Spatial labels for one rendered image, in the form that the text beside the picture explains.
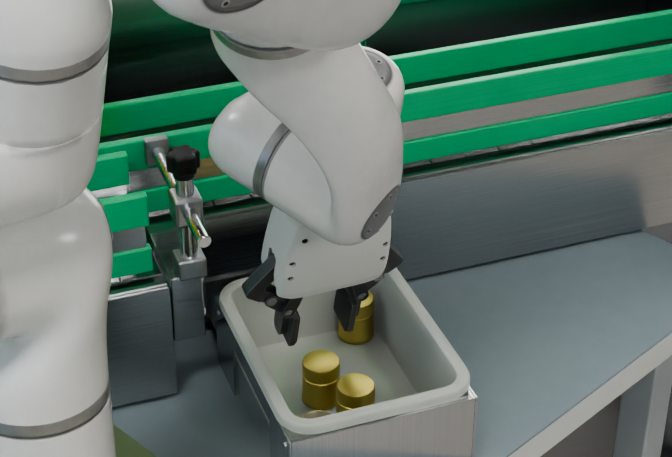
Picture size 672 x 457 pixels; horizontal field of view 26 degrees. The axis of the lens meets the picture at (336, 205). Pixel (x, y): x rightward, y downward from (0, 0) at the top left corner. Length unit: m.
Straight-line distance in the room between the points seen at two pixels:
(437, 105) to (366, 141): 0.50
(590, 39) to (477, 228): 0.24
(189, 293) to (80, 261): 0.41
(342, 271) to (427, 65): 0.36
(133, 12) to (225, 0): 0.77
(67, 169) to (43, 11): 0.11
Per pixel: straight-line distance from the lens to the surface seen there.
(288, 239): 1.17
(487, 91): 1.46
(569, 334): 1.47
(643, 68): 1.54
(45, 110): 0.80
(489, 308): 1.49
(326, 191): 1.00
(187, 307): 1.32
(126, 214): 1.28
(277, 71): 0.91
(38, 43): 0.77
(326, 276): 1.21
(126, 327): 1.32
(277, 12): 0.74
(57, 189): 0.84
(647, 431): 1.66
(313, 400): 1.33
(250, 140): 1.03
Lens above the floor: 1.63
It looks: 32 degrees down
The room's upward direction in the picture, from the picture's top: straight up
